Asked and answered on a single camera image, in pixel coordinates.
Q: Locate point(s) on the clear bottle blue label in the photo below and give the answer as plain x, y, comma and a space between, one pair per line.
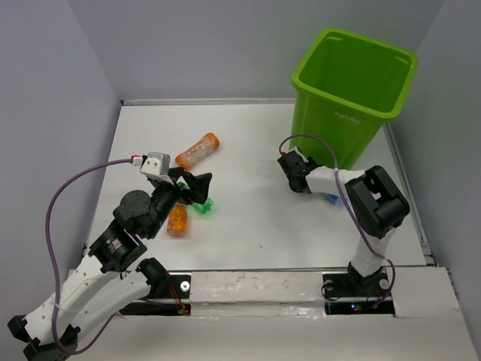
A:
334, 200

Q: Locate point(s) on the short orange juice bottle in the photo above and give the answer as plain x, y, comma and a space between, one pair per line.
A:
178, 221

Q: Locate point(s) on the tall orange label bottle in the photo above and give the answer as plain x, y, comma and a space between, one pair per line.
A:
197, 152

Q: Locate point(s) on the green plastic bottle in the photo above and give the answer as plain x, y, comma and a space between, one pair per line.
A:
201, 208

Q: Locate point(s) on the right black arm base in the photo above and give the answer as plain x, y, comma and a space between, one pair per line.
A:
341, 298

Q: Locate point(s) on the green plastic bin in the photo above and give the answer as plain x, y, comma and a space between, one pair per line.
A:
347, 87

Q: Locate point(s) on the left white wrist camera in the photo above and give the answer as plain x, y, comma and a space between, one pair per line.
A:
156, 165

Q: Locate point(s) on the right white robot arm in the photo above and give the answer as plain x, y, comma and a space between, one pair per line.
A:
373, 200

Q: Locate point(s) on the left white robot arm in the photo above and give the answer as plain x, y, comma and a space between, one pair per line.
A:
113, 273

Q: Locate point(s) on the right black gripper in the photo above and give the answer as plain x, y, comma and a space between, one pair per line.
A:
310, 161

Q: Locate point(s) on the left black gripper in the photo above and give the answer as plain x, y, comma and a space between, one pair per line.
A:
199, 183

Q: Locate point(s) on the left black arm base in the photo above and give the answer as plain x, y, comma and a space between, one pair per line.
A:
174, 300

